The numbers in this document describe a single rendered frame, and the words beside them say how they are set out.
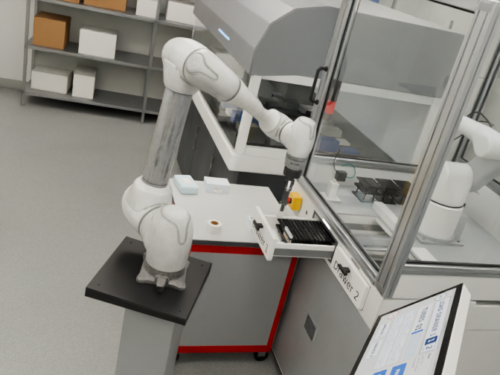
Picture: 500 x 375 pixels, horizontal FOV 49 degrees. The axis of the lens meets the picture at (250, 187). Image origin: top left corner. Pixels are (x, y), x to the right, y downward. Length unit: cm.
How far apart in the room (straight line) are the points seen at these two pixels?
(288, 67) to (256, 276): 112
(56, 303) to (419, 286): 197
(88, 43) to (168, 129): 395
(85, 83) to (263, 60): 335
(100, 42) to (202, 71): 414
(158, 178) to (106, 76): 442
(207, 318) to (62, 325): 79
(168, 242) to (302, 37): 147
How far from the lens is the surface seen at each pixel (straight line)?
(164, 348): 222
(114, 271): 212
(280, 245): 232
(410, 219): 196
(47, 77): 613
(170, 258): 201
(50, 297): 330
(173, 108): 198
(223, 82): 182
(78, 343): 301
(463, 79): 183
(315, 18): 301
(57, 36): 595
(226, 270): 262
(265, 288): 274
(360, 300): 219
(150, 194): 208
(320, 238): 244
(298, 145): 220
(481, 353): 257
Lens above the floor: 200
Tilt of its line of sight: 24 degrees down
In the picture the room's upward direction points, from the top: 14 degrees clockwise
